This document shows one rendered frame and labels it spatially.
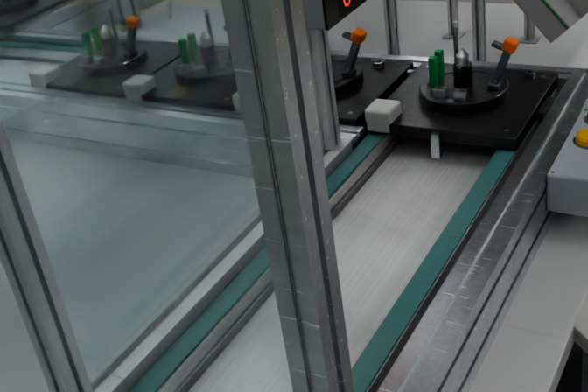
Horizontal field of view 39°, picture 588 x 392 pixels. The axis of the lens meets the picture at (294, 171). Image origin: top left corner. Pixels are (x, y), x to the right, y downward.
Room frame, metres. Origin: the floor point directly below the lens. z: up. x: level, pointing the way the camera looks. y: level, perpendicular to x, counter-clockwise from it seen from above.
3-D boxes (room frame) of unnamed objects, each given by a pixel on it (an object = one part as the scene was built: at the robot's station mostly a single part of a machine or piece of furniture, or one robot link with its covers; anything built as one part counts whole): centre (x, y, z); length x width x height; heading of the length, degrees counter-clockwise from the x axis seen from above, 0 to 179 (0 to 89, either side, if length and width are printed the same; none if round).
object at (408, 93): (1.21, -0.29, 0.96); 0.24 x 0.24 x 0.02; 56
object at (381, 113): (1.18, -0.15, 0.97); 0.05 x 0.05 x 0.04; 56
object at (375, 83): (1.35, -0.07, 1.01); 0.24 x 0.24 x 0.13; 56
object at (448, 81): (1.21, -0.29, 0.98); 0.14 x 0.14 x 0.02
